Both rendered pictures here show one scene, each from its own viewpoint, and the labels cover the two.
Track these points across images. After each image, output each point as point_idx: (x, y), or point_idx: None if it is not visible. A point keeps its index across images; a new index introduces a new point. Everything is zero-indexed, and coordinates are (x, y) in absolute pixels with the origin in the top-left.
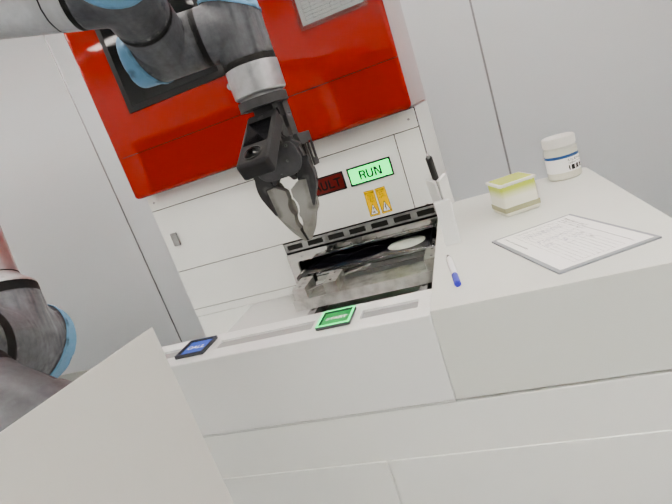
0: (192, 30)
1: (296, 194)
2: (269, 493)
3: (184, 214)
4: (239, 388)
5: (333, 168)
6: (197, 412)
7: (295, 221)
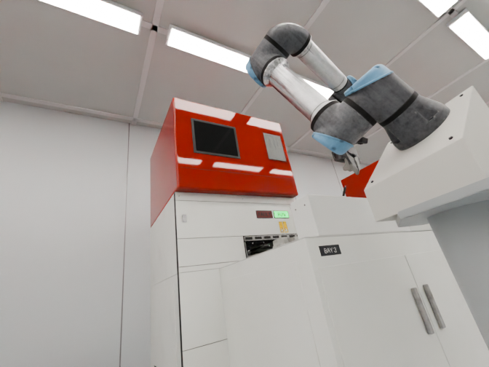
0: None
1: (356, 159)
2: (372, 272)
3: (194, 207)
4: (355, 212)
5: (268, 208)
6: (340, 221)
7: (356, 166)
